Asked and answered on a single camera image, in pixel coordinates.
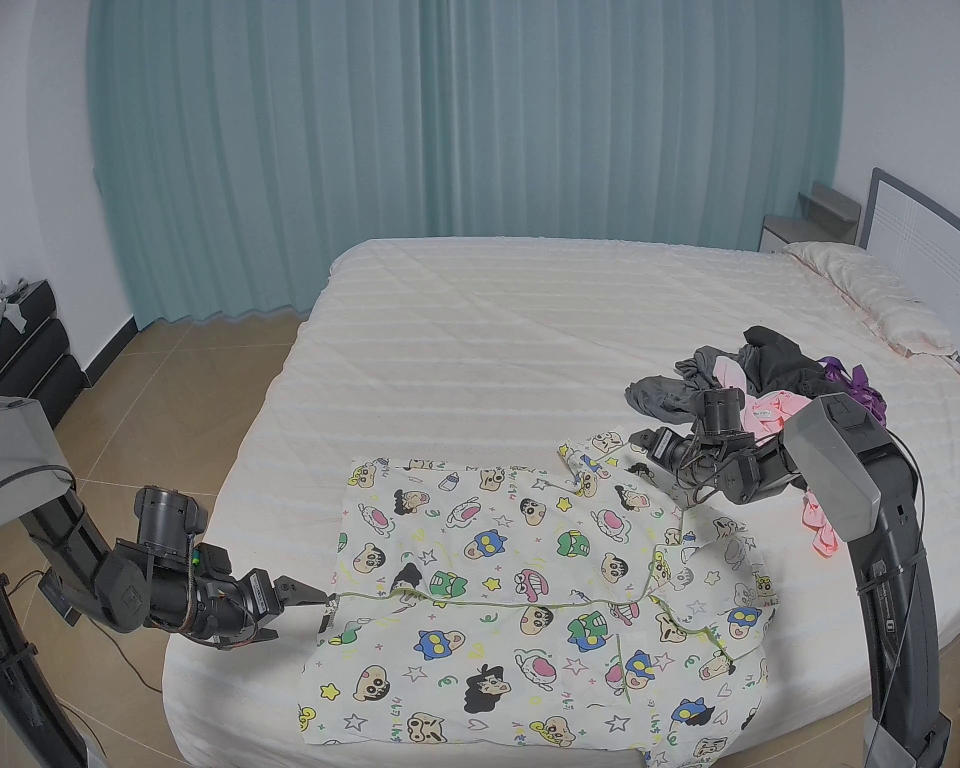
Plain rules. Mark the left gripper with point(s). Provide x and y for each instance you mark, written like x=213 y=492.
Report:
x=225 y=611

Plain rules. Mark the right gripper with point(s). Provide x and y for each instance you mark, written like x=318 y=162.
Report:
x=675 y=457

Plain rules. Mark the white printed pyjama top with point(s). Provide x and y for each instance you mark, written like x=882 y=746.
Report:
x=525 y=600

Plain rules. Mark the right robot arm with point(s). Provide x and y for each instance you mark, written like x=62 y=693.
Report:
x=832 y=465

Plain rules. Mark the grey garment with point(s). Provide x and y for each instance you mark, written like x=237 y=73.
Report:
x=667 y=394

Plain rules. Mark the pink garment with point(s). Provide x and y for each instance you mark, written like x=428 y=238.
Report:
x=776 y=412

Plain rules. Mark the bed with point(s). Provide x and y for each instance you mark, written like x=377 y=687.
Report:
x=487 y=360

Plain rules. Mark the purple garment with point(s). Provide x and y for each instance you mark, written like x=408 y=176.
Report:
x=862 y=390

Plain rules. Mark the grey white bedside table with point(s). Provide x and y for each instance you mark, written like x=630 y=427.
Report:
x=795 y=225

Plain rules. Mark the cream pillow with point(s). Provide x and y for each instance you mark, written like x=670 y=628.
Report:
x=877 y=300

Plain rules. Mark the black chest of drawers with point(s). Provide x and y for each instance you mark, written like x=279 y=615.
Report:
x=37 y=360

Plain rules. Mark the blue-green curtain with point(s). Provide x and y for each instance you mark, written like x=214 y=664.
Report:
x=450 y=150

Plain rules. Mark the crumpled white cloth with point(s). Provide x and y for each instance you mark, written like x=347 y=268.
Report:
x=15 y=307

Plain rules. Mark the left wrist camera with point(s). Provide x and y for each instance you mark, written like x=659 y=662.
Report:
x=215 y=562

